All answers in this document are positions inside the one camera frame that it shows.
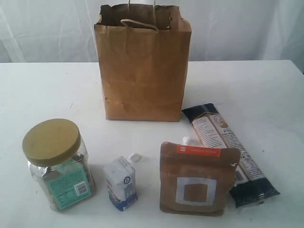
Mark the clear jar with yellow lid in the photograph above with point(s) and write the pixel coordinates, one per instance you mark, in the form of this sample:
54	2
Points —
58	162

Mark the brown paper bag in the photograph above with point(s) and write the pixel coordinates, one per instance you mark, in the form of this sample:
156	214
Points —
143	53

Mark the white crumpled scrap right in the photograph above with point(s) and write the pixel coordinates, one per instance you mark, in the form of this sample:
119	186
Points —
189	141

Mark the white crumpled scrap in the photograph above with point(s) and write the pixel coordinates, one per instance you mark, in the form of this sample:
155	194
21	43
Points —
189	141
135	157

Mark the white crumpled scrap left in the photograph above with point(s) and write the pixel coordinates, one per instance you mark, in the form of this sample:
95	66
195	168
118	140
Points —
135	157

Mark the long dark noodle package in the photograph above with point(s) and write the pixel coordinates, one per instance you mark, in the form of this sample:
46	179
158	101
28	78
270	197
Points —
251	186

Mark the small white and blue packet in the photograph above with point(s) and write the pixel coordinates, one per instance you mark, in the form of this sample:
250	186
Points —
121	184

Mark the brown kraft stand-up pouch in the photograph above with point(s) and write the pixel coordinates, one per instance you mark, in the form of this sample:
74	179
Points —
196	180

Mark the white backdrop curtain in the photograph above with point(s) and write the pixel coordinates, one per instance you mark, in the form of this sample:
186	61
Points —
62	30

